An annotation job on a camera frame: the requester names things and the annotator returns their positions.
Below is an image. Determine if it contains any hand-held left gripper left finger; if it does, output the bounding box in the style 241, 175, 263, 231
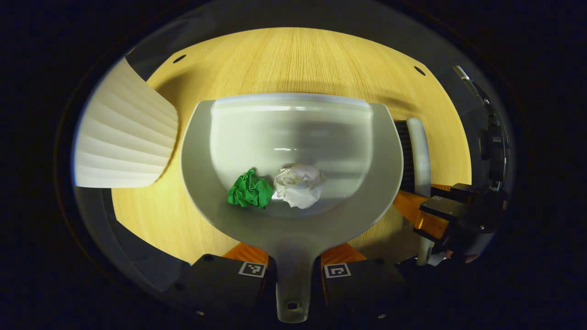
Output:
165, 242, 276, 318

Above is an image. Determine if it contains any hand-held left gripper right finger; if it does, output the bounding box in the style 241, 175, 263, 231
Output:
320, 242, 414, 321

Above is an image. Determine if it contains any small white broom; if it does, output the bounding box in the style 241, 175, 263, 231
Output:
395, 117, 434, 266

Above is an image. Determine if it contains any green paper ball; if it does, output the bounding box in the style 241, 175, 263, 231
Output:
227, 169, 274, 209

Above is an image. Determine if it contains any white paper ball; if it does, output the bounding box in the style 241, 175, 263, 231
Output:
271, 164, 327, 209

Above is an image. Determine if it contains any white plastic dustpan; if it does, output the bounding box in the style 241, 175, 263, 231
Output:
180, 93, 404, 324

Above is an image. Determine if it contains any white ribbed garbage bin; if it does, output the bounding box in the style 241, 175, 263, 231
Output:
73, 57, 178, 188

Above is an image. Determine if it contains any wooden desktop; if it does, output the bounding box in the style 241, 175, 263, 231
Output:
111, 27, 473, 264

